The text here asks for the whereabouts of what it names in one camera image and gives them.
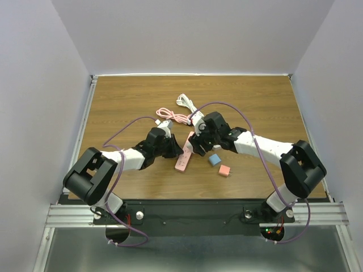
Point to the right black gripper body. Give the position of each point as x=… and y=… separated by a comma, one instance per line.
x=207, y=139

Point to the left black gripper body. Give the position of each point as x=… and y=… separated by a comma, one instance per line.
x=163, y=149

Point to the pink power strip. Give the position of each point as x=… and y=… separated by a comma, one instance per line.
x=183, y=159

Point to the white cube socket adapter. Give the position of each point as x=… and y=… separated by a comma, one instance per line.
x=216, y=147

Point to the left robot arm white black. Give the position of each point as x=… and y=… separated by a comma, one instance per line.
x=90, y=176

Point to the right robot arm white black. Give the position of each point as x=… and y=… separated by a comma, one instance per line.
x=301, y=168

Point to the blue usb charger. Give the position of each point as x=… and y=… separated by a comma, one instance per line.
x=214, y=160

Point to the pink usb charger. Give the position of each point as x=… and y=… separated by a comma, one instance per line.
x=224, y=171

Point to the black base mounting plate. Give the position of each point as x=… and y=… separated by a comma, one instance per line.
x=200, y=217

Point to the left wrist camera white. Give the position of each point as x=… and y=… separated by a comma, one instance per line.
x=165, y=125

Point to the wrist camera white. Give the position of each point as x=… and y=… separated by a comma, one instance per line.
x=165, y=125
x=197, y=121

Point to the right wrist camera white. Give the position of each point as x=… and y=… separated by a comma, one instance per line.
x=197, y=121

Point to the aluminium frame rail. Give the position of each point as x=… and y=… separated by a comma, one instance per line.
x=69, y=213

